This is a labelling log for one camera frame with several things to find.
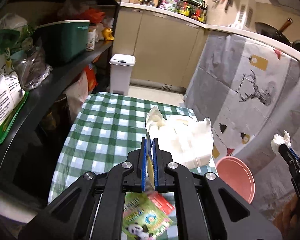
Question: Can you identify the small white tissue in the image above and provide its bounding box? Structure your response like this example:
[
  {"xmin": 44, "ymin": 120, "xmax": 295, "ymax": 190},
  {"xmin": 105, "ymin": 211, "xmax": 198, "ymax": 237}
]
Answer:
[{"xmin": 270, "ymin": 131, "xmax": 291, "ymax": 155}]

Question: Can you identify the green panda snack packet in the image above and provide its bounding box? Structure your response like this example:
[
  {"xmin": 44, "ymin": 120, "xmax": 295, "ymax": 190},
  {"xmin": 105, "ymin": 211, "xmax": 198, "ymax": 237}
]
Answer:
[{"xmin": 121, "ymin": 191, "xmax": 174, "ymax": 239}]

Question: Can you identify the pink plastic bucket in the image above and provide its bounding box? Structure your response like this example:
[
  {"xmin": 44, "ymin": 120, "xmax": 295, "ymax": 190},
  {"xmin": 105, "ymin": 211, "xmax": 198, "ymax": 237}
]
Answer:
[{"xmin": 216, "ymin": 156, "xmax": 256, "ymax": 204}]

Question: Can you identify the white pedal trash bin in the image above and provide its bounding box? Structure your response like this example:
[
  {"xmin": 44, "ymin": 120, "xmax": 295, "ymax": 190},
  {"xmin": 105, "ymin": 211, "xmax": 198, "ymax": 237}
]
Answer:
[{"xmin": 110, "ymin": 54, "xmax": 135, "ymax": 95}]

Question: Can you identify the beige kitchen cabinet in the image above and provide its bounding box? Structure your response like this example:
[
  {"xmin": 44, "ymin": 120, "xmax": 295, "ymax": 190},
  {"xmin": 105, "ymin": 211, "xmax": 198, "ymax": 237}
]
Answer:
[{"xmin": 113, "ymin": 3, "xmax": 209, "ymax": 94}]

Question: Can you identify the green white checkered tablecloth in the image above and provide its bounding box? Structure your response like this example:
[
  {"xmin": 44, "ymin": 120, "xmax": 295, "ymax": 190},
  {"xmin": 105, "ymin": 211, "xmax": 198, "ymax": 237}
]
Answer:
[{"xmin": 47, "ymin": 91, "xmax": 218, "ymax": 240}]

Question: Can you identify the white printed bag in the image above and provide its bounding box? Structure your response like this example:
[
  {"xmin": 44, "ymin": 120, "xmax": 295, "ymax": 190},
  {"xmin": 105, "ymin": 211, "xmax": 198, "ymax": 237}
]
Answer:
[{"xmin": 64, "ymin": 71, "xmax": 88, "ymax": 122}]

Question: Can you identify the grey deer print cloth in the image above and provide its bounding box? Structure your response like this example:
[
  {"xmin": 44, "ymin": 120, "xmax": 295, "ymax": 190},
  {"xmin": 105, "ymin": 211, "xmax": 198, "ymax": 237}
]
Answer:
[{"xmin": 185, "ymin": 31, "xmax": 300, "ymax": 219}]

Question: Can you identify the red orange bag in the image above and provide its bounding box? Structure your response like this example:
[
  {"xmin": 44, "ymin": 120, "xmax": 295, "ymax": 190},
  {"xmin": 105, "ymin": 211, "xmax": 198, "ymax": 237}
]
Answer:
[{"xmin": 84, "ymin": 63, "xmax": 98, "ymax": 93}]

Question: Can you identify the white labelled jar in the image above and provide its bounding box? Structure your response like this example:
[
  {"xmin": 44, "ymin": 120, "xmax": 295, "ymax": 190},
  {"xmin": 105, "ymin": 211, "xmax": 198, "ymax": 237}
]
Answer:
[{"xmin": 85, "ymin": 23, "xmax": 96, "ymax": 51}]

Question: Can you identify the black metal storage shelf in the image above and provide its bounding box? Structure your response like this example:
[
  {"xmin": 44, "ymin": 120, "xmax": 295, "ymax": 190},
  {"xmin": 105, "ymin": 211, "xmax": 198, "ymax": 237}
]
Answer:
[{"xmin": 0, "ymin": 0, "xmax": 121, "ymax": 209}]

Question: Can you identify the yellow toy figure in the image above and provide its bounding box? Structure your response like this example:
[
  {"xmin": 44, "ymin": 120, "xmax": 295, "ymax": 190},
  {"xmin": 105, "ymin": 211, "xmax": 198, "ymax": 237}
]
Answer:
[{"xmin": 102, "ymin": 27, "xmax": 115, "ymax": 41}]

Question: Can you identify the clear plastic bag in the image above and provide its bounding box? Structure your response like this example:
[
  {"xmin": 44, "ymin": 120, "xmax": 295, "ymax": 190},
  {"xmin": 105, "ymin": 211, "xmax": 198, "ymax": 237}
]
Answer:
[{"xmin": 12, "ymin": 46, "xmax": 53, "ymax": 91}]

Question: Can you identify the black frying pan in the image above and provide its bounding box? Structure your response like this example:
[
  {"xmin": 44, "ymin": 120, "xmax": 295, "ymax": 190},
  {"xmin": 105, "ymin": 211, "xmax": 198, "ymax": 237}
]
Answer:
[{"xmin": 255, "ymin": 17, "xmax": 293, "ymax": 46}]

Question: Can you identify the green plastic storage box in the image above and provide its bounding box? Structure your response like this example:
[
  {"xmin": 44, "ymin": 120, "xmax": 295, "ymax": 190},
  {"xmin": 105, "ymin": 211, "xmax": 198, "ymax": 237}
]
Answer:
[{"xmin": 35, "ymin": 20, "xmax": 90, "ymax": 66}]

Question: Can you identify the green white food package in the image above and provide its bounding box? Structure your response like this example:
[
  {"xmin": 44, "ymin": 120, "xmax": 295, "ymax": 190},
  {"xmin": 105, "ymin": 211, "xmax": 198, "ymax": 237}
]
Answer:
[{"xmin": 0, "ymin": 29, "xmax": 28, "ymax": 144}]

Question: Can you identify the black spice rack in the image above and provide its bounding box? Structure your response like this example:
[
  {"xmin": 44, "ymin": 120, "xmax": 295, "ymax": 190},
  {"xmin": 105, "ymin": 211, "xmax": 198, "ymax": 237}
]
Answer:
[{"xmin": 174, "ymin": 0, "xmax": 209, "ymax": 24}]

